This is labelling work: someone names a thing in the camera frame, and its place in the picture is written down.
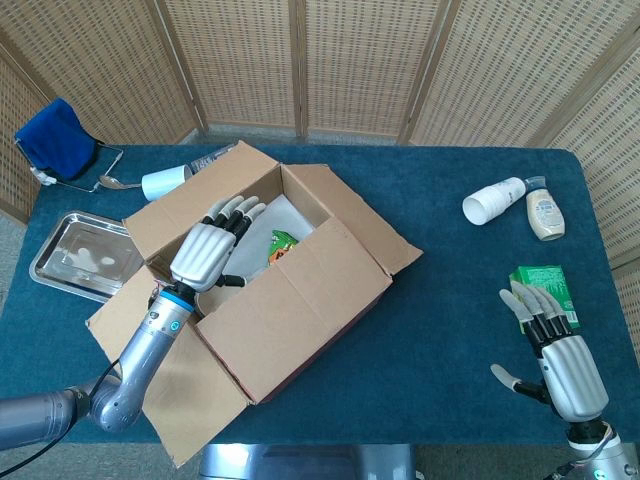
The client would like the blue carpet table cover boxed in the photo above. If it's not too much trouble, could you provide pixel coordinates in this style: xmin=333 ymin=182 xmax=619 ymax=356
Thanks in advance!
xmin=0 ymin=144 xmax=636 ymax=446

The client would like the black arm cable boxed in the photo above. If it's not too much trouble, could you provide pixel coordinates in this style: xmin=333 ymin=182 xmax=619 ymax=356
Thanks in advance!
xmin=0 ymin=357 xmax=126 ymax=474

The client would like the stainless steel tray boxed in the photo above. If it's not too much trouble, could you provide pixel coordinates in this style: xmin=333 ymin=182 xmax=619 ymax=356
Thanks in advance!
xmin=29 ymin=210 xmax=147 ymax=304

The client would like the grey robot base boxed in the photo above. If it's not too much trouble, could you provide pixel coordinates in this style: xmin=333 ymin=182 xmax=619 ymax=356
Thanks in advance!
xmin=198 ymin=443 xmax=416 ymax=480

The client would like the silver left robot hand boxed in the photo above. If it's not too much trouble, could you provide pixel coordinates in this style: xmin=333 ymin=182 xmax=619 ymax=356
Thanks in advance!
xmin=169 ymin=195 xmax=268 ymax=296

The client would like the green carton box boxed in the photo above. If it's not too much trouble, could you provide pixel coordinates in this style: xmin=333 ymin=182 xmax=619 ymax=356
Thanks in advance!
xmin=508 ymin=265 xmax=581 ymax=335

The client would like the woven bamboo folding screen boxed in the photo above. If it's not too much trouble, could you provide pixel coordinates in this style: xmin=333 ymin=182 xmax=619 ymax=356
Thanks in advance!
xmin=0 ymin=0 xmax=640 ymax=361

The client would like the green orange snack bag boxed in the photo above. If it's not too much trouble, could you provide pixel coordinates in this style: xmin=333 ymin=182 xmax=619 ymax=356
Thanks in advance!
xmin=268 ymin=229 xmax=300 ymax=266

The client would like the blue towel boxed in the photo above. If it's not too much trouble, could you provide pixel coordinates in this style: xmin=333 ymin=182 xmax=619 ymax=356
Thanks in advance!
xmin=14 ymin=97 xmax=99 ymax=181

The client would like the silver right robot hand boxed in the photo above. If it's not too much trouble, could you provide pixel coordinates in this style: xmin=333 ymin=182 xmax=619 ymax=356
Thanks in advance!
xmin=490 ymin=282 xmax=610 ymax=421

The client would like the cream squeeze sauce bottle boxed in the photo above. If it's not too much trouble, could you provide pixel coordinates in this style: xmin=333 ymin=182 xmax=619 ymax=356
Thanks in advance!
xmin=523 ymin=175 xmax=567 ymax=243

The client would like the stack of white paper cups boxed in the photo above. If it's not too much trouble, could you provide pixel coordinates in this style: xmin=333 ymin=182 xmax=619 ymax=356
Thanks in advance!
xmin=461 ymin=176 xmax=527 ymax=226

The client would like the pale plastic mug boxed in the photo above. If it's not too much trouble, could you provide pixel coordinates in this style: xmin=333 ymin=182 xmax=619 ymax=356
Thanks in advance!
xmin=141 ymin=164 xmax=194 ymax=202

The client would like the metal wire rack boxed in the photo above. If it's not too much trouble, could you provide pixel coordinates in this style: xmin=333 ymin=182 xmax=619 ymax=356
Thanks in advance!
xmin=14 ymin=139 xmax=124 ymax=194

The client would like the metal spoon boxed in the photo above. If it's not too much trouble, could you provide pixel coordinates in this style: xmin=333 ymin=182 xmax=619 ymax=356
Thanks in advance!
xmin=98 ymin=174 xmax=143 ymax=191

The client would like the white foam liner sheet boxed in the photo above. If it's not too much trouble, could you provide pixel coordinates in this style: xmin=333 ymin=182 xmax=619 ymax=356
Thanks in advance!
xmin=227 ymin=197 xmax=316 ymax=281

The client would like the red cardboard shipping box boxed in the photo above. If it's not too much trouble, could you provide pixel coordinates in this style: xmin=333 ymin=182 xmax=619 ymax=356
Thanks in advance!
xmin=85 ymin=139 xmax=425 ymax=469

